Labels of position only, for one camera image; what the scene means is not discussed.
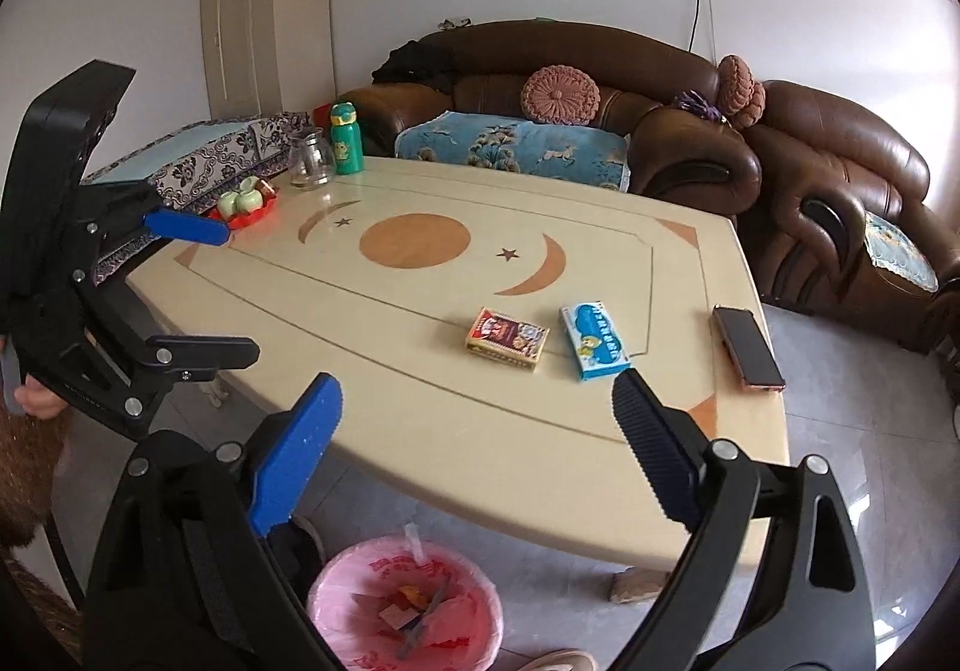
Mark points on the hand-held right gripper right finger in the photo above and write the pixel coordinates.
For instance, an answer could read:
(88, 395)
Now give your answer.
(656, 446)

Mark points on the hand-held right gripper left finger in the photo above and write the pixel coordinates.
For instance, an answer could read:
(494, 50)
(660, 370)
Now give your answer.
(296, 453)

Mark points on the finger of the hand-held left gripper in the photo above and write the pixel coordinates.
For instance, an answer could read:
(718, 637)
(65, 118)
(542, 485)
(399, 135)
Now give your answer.
(187, 228)
(202, 352)

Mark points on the blue tissue packet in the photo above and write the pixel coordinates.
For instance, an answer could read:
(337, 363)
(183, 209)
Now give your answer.
(595, 341)

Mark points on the pink lined trash bin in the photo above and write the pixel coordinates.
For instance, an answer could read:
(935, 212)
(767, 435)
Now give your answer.
(337, 585)

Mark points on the red yellow card box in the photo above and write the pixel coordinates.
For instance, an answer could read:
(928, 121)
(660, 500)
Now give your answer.
(508, 337)

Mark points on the person's left forearm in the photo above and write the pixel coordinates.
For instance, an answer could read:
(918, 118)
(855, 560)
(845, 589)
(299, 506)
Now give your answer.
(22, 476)

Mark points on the person's left hand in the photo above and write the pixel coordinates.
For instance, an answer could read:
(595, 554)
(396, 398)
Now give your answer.
(41, 402)

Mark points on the red tray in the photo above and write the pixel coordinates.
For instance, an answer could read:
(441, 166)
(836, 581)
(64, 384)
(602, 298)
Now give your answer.
(259, 215)

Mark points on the dark floral patterned blanket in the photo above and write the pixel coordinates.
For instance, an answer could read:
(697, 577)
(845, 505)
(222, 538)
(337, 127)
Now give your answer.
(217, 153)

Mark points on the light blue sheet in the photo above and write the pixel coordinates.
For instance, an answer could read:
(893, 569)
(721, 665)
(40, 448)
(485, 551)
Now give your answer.
(157, 153)

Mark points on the smartphone with pink case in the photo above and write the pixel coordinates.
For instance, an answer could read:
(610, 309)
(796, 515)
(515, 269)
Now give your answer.
(748, 348)

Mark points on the clear glass jar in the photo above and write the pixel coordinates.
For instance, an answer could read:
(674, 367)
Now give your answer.
(311, 161)

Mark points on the red plastic item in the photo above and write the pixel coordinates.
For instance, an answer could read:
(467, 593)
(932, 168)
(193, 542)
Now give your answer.
(321, 113)

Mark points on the green drinking bottle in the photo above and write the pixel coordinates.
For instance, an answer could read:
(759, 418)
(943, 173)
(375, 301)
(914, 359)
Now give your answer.
(347, 146)

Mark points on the small paper carton piece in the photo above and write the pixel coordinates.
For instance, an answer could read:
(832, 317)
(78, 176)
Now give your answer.
(394, 617)

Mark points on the grey plastic stick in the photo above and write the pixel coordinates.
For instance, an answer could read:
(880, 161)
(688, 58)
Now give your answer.
(424, 618)

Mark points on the cream wardrobe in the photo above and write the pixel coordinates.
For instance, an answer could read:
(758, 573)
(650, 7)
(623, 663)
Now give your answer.
(262, 26)

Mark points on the person's beige shoe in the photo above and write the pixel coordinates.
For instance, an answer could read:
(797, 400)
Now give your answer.
(555, 662)

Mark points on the dark cloth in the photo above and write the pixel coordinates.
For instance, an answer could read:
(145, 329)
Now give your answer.
(412, 63)

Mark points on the blue armchair seat mat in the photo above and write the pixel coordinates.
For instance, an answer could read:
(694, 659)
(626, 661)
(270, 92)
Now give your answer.
(900, 251)

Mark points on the blue patterned cushion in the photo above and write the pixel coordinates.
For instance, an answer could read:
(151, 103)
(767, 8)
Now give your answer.
(510, 146)

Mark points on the purple fluffy item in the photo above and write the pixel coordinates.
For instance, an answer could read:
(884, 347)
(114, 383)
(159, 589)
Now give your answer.
(697, 104)

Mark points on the round pink knitted cushion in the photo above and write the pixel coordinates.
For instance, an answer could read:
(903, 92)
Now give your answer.
(733, 82)
(562, 97)
(756, 104)

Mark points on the brown leather armchair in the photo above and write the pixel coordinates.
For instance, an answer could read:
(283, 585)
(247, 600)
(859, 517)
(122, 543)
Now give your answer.
(840, 138)

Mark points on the long brown leather sofa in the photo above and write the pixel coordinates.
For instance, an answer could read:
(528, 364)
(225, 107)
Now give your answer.
(525, 48)

